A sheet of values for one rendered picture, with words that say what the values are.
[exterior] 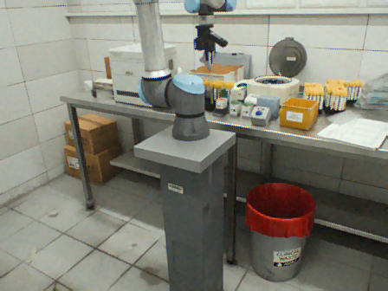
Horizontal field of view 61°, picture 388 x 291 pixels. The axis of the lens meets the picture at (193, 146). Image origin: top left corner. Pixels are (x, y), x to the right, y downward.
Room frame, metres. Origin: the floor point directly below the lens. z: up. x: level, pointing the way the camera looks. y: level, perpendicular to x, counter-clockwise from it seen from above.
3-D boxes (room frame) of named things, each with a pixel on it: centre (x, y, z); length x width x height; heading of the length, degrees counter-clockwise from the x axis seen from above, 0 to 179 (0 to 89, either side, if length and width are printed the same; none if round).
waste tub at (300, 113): (1.40, -0.48, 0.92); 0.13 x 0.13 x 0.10; 55
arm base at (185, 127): (1.23, 0.01, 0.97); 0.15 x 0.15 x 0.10
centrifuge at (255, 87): (1.76, -0.44, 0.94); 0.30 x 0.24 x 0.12; 139
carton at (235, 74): (2.00, -0.16, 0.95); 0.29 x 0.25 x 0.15; 148
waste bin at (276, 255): (1.45, -0.44, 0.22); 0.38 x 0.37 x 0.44; 58
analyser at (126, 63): (1.90, 0.25, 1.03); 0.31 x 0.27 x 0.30; 58
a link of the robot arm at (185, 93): (1.23, 0.01, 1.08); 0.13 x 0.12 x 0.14; 61
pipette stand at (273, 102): (1.51, -0.36, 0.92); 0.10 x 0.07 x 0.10; 60
